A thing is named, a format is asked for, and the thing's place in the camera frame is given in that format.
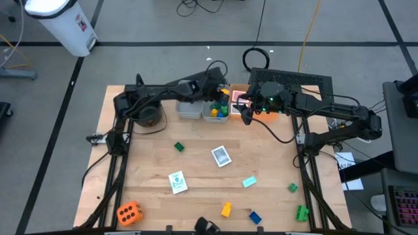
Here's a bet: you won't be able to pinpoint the black aluminium table frame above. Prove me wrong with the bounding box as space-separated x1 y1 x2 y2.
78 84 347 234

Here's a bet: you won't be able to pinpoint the grey plastic bin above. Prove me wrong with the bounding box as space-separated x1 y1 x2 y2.
201 97 231 124
176 97 203 119

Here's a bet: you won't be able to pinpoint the black flat panel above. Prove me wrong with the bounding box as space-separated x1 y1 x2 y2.
166 67 226 86

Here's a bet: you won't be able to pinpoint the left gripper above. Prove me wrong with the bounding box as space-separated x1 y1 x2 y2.
195 67 231 106

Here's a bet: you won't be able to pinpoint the mint toy brick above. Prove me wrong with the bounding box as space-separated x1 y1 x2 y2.
241 175 258 189

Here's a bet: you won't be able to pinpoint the white trash bin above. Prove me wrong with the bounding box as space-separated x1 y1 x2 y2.
24 0 99 58

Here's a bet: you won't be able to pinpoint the grey desk with keyboard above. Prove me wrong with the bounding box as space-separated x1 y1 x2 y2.
381 168 418 235

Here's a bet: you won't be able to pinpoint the translucent orange tray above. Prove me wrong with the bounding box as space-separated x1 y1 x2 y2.
229 84 282 124

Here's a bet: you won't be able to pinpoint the grey stand base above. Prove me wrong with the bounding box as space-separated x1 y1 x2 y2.
0 67 39 81

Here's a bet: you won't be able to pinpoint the white floor cable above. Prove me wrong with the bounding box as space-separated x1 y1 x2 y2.
0 0 26 68

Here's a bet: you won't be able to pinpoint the white paper sheet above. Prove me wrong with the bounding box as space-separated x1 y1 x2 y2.
334 151 364 192

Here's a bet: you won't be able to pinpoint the black coiled cable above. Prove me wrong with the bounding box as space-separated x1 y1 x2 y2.
242 0 271 73

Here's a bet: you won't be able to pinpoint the orange foam dice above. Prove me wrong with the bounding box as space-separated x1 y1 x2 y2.
116 200 144 227

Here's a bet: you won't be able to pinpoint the black perforated metal panel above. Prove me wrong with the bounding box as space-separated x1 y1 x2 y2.
249 67 335 108

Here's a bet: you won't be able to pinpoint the white card green emblem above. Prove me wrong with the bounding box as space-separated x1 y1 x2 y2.
168 170 189 195

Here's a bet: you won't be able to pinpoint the black pumpkin-face bucket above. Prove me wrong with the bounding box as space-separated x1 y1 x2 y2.
125 97 168 135

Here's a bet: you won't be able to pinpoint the red card deck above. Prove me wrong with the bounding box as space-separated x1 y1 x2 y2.
231 90 249 103

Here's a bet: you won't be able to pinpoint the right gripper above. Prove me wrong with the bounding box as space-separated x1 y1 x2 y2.
235 81 291 127

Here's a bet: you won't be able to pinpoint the black desk device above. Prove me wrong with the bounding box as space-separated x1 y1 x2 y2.
394 74 418 119

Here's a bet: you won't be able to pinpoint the black desk foot bar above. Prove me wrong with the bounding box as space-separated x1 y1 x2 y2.
339 150 396 183

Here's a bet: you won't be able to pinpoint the yellow cable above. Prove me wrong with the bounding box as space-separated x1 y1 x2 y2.
297 0 323 73

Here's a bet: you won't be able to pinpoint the backlit keyboard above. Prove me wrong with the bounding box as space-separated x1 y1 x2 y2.
388 185 418 228

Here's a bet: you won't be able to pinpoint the white computer mouse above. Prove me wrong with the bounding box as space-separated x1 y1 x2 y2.
370 194 388 212

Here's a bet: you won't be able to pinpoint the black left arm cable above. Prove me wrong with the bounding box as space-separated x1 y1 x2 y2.
205 59 229 76

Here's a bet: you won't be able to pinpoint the black floor cable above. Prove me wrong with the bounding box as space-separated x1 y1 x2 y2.
176 0 226 18

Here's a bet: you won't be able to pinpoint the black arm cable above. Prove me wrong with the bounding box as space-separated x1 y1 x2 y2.
251 104 327 144
205 59 229 76

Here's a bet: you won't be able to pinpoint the black chair base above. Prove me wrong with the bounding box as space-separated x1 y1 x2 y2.
0 101 14 127

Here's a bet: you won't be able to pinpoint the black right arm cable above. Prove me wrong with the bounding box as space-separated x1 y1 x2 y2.
251 104 327 144

